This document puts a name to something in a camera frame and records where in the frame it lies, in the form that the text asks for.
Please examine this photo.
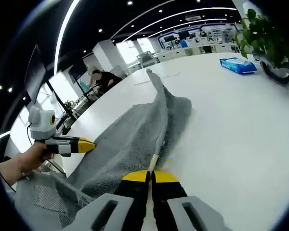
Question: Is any grey towel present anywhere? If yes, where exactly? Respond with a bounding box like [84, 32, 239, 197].
[66, 68, 193, 200]

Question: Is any dark round plant pot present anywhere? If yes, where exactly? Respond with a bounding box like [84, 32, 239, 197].
[259, 57, 289, 86]

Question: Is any person's left hand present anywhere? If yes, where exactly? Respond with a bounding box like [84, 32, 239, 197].
[18, 141, 53, 180]

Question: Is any blue wipes packet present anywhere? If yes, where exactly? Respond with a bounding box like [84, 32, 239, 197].
[219, 57, 258, 75]

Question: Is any grey office chair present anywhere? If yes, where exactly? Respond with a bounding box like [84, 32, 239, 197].
[136, 51, 158, 69]

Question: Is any green potted plant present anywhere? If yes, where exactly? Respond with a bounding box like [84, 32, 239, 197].
[235, 8, 289, 70]

